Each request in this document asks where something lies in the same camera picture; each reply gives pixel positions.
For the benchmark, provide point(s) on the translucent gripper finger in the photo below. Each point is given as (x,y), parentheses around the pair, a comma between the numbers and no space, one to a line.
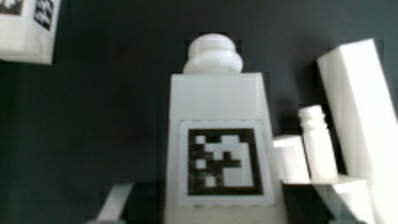
(114,205)

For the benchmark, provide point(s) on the white tagged chair leg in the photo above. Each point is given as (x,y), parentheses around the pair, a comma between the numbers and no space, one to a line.
(223,189)

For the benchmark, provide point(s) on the white chair seat plate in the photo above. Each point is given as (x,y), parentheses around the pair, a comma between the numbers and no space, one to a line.
(308,168)

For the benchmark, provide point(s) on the white chair leg block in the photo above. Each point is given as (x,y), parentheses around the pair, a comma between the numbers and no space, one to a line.
(27,30)

